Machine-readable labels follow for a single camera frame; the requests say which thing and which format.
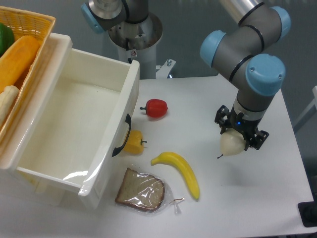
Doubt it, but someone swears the green vegetable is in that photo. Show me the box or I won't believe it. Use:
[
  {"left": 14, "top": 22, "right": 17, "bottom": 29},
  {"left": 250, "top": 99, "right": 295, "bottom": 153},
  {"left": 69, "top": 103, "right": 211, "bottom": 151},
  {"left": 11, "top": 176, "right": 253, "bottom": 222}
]
[{"left": 0, "top": 23, "right": 15, "bottom": 57}]

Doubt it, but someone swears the yellow banana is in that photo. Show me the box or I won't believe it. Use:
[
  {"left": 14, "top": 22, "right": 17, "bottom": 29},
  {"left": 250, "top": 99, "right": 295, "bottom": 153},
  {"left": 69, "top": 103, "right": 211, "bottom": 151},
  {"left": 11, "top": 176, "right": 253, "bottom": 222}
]
[{"left": 151, "top": 152, "right": 200, "bottom": 200}]

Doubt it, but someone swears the yellow wicker basket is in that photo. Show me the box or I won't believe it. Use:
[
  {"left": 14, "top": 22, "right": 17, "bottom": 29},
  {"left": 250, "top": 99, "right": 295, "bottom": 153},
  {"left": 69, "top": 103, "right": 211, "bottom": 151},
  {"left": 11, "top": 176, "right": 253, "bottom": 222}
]
[{"left": 0, "top": 6, "right": 55, "bottom": 141}]

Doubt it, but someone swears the pale white pear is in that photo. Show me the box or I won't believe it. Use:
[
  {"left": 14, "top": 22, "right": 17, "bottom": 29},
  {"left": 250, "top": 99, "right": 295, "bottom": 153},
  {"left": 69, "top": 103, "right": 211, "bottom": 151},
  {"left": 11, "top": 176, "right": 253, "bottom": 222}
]
[{"left": 218, "top": 128, "right": 246, "bottom": 159}]

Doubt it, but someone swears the black drawer handle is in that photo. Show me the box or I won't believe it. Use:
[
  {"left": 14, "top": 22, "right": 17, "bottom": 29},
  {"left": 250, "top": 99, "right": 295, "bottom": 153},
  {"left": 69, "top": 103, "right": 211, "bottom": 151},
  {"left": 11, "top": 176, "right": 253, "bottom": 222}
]
[{"left": 111, "top": 113, "right": 132, "bottom": 157}]

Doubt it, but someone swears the yellow bell pepper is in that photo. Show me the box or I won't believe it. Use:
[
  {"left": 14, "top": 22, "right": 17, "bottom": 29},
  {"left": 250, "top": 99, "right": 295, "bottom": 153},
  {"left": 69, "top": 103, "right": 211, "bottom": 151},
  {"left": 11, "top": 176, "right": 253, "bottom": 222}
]
[{"left": 123, "top": 130, "right": 147, "bottom": 154}]

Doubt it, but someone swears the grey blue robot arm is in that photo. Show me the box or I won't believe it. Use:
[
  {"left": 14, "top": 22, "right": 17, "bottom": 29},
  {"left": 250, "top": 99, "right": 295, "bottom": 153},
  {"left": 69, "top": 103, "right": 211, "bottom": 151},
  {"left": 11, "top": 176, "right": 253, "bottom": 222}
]
[{"left": 81, "top": 0, "right": 291, "bottom": 149}]

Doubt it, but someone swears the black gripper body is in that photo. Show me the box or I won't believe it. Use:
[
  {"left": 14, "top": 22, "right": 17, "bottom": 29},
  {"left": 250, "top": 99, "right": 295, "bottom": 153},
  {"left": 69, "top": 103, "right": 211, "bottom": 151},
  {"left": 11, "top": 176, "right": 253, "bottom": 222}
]
[{"left": 228, "top": 108, "right": 261, "bottom": 136}]

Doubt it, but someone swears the red bell pepper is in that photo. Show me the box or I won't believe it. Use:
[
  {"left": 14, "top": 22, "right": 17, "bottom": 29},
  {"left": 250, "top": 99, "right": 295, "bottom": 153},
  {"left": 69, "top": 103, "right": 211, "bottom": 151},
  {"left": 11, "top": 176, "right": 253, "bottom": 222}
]
[{"left": 140, "top": 99, "right": 168, "bottom": 118}]

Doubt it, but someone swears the black object at table edge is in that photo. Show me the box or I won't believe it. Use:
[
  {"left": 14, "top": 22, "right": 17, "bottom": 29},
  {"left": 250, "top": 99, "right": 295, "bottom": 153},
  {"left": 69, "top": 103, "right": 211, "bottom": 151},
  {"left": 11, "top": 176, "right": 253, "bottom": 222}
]
[{"left": 298, "top": 201, "right": 317, "bottom": 228}]

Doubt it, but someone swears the white frame at right edge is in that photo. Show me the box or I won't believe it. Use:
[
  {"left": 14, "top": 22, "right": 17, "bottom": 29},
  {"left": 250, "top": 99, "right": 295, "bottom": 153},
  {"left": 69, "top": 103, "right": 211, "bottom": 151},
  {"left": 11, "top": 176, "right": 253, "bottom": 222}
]
[{"left": 293, "top": 86, "right": 317, "bottom": 133}]

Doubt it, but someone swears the white drawer cabinet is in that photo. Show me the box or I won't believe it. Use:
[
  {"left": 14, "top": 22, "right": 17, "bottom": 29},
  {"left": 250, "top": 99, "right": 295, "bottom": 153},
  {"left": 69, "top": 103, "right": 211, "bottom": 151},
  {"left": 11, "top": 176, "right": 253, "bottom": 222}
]
[{"left": 0, "top": 33, "right": 100, "bottom": 211}]

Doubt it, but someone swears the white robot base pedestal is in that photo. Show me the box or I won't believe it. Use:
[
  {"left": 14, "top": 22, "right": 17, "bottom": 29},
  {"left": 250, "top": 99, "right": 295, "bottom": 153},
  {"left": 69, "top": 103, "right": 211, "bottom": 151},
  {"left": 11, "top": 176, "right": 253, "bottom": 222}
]
[{"left": 108, "top": 13, "right": 176, "bottom": 79}]

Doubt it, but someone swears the orange baguette loaf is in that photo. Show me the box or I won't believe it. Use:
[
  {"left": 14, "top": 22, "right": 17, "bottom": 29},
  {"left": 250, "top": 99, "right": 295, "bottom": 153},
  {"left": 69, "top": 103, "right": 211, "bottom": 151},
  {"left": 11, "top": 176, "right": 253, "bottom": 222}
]
[{"left": 0, "top": 36, "right": 40, "bottom": 93}]

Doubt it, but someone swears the pale white bread roll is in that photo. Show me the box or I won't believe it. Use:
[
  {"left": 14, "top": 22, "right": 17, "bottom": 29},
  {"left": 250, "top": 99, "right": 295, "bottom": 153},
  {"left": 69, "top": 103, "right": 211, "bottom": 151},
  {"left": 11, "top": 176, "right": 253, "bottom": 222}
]
[{"left": 0, "top": 85, "right": 19, "bottom": 127}]

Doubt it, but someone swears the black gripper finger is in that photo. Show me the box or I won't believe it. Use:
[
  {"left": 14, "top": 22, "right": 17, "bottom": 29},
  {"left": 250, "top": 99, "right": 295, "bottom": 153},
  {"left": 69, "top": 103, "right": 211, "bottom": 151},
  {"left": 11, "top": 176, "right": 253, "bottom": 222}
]
[
  {"left": 244, "top": 129, "right": 269, "bottom": 151},
  {"left": 214, "top": 105, "right": 230, "bottom": 134}
]

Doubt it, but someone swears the bread slice in plastic bag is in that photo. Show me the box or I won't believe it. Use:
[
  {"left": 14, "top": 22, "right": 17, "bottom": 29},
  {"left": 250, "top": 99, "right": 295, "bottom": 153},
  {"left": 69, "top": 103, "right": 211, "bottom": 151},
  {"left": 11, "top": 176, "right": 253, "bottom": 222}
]
[{"left": 114, "top": 167, "right": 185, "bottom": 216}]

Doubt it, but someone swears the white open upper drawer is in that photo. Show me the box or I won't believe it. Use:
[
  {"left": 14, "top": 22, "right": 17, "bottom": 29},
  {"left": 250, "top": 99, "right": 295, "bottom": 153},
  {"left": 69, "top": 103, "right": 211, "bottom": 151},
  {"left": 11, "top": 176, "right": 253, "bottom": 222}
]
[{"left": 0, "top": 48, "right": 141, "bottom": 205}]

